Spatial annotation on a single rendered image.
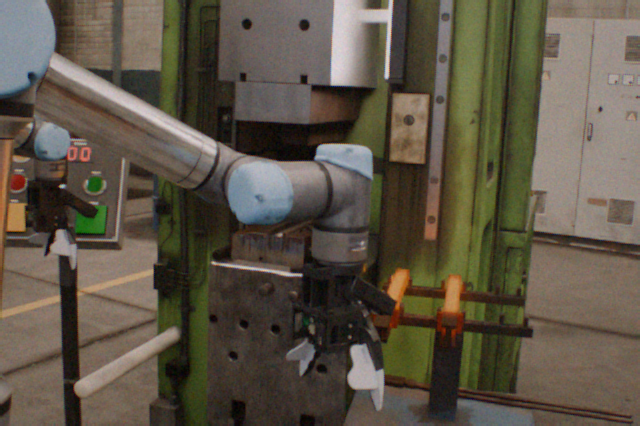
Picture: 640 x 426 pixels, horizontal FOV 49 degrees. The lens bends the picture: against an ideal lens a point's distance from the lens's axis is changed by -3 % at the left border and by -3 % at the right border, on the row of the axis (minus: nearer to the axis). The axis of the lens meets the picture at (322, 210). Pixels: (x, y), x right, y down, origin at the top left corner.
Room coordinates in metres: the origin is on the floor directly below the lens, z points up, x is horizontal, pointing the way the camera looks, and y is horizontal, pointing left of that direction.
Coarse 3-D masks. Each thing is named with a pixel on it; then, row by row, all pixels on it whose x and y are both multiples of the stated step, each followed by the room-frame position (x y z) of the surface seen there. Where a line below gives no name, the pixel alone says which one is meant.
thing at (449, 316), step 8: (448, 280) 1.53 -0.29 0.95; (456, 280) 1.54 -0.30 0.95; (448, 288) 1.47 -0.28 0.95; (456, 288) 1.47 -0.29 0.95; (448, 296) 1.41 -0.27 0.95; (456, 296) 1.41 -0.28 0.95; (448, 304) 1.35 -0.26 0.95; (456, 304) 1.35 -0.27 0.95; (440, 312) 1.28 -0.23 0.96; (448, 312) 1.27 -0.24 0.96; (456, 312) 1.30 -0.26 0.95; (440, 320) 1.27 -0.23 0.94; (448, 320) 1.22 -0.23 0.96; (456, 320) 1.22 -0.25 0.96; (440, 328) 1.27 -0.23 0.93; (448, 328) 1.19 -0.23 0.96; (456, 328) 1.27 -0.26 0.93; (448, 336) 1.19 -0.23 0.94; (440, 344) 1.20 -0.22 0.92; (448, 344) 1.19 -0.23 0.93
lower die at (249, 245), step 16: (256, 224) 1.92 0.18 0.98; (272, 224) 1.88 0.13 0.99; (304, 224) 1.86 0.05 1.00; (240, 240) 1.78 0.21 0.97; (256, 240) 1.76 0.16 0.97; (272, 240) 1.75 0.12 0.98; (288, 240) 1.74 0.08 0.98; (304, 240) 1.72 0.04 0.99; (240, 256) 1.78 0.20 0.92; (256, 256) 1.76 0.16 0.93; (272, 256) 1.75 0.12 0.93; (288, 256) 1.74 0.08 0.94; (304, 256) 1.73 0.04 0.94
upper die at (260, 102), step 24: (240, 96) 1.78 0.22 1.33; (264, 96) 1.76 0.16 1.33; (288, 96) 1.74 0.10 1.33; (312, 96) 1.73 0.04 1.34; (336, 96) 1.91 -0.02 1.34; (240, 120) 1.78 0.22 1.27; (264, 120) 1.76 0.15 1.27; (288, 120) 1.74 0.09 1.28; (312, 120) 1.74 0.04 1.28; (336, 120) 1.92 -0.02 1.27
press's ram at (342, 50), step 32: (224, 0) 1.80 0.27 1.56; (256, 0) 1.77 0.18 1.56; (288, 0) 1.75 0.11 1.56; (320, 0) 1.72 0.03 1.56; (352, 0) 1.83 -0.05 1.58; (224, 32) 1.80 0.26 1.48; (256, 32) 1.77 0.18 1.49; (288, 32) 1.74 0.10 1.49; (320, 32) 1.72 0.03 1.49; (352, 32) 1.85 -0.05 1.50; (224, 64) 1.80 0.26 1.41; (256, 64) 1.77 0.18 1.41; (288, 64) 1.74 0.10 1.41; (320, 64) 1.72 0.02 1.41; (352, 64) 1.86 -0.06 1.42
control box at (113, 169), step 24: (72, 144) 1.84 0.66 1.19; (24, 168) 1.79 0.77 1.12; (72, 168) 1.80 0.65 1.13; (96, 168) 1.81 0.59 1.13; (120, 168) 1.82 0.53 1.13; (24, 192) 1.75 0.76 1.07; (72, 192) 1.77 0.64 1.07; (96, 192) 1.78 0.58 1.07; (120, 192) 1.79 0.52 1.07; (72, 216) 1.74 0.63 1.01; (120, 216) 1.77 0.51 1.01; (24, 240) 1.70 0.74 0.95; (96, 240) 1.72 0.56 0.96; (120, 240) 1.76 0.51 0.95
